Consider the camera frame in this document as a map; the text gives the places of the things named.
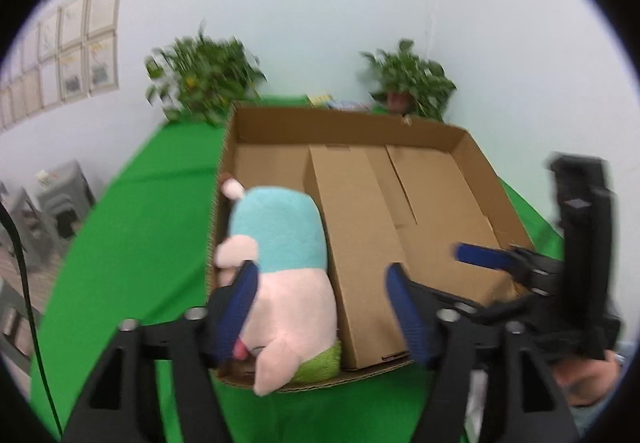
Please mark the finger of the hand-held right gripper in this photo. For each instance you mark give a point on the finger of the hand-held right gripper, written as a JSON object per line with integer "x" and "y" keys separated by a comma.
{"x": 475, "y": 254}

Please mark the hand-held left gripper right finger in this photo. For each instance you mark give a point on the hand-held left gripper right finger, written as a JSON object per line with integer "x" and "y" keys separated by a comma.
{"x": 405, "y": 308}

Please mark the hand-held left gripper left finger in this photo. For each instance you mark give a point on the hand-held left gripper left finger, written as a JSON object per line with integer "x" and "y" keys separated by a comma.
{"x": 240, "y": 303}

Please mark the large cardboard tray box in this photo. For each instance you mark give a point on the large cardboard tray box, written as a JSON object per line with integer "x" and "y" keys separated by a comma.
{"x": 440, "y": 183}

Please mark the pink and teal plush toy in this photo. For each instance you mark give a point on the pink and teal plush toy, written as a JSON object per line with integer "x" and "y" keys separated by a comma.
{"x": 280, "y": 233}

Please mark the person's right hand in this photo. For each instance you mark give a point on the person's right hand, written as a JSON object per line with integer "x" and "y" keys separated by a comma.
{"x": 590, "y": 383}

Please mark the long brown cardboard box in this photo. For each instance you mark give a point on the long brown cardboard box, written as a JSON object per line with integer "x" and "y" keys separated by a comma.
{"x": 350, "y": 233}

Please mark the small potted green plant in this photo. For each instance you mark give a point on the small potted green plant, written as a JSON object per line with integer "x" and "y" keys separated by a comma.
{"x": 415, "y": 78}

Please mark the grey plastic stool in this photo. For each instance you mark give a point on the grey plastic stool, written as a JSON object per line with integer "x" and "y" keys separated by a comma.
{"x": 12, "y": 323}
{"x": 65, "y": 198}
{"x": 25, "y": 228}

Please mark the colourful paper stack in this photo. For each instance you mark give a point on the colourful paper stack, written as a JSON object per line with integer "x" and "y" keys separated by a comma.
{"x": 335, "y": 103}

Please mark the bushy potted green plant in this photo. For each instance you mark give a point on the bushy potted green plant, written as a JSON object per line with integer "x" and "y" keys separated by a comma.
{"x": 210, "y": 73}

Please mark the wall of framed documents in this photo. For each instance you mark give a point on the wall of framed documents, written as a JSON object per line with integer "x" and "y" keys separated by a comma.
{"x": 75, "y": 48}

